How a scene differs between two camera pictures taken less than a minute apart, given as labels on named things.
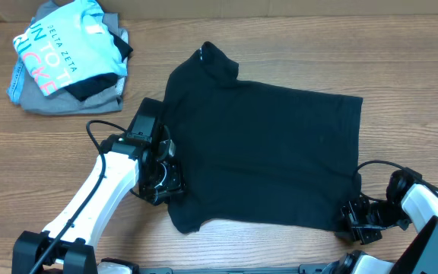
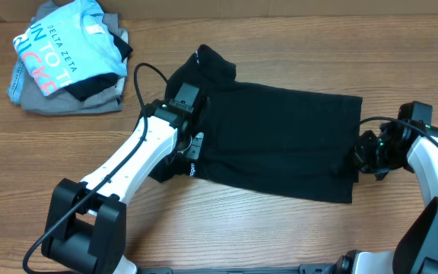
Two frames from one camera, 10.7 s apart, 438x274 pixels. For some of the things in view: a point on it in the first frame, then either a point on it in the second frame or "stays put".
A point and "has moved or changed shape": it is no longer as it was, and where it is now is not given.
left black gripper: x=176 y=183 to x=183 y=154
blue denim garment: x=15 y=90 stays put
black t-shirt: x=258 y=152 has moved or changed shape
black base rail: x=308 y=269 stays put
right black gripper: x=360 y=234 to x=360 y=160
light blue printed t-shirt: x=70 y=44 stays put
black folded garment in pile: x=97 y=87 stays put
